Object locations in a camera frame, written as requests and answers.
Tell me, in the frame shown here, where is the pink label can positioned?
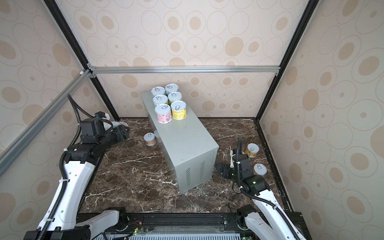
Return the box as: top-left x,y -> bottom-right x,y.
112,121 -> 129,131
155,104 -> 172,124

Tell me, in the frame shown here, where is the light green label can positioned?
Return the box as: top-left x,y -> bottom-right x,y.
153,95 -> 169,107

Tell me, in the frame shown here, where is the teal label can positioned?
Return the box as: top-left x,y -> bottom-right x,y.
165,84 -> 179,95
151,86 -> 166,97

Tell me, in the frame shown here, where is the yellow label can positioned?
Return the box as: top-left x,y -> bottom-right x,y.
171,101 -> 187,120
246,143 -> 260,158

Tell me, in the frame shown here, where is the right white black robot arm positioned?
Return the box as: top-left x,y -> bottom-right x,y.
218,139 -> 305,240

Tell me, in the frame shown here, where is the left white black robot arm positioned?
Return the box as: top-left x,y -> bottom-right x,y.
24,95 -> 130,240

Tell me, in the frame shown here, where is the orange label can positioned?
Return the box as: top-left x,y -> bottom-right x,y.
143,133 -> 157,147

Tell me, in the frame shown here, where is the grey metal cabinet box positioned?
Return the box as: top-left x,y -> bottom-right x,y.
142,92 -> 219,194

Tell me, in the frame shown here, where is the left slanted aluminium bar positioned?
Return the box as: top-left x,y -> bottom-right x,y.
1,70 -> 91,175

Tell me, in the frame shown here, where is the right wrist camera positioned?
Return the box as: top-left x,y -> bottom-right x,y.
230,149 -> 237,169

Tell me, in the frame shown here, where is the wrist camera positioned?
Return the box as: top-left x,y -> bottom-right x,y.
95,111 -> 111,120
230,149 -> 237,169

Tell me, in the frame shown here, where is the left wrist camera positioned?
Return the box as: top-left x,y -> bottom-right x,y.
95,111 -> 111,120

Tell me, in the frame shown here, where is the horizontal aluminium frame bar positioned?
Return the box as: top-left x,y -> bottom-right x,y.
91,66 -> 280,74

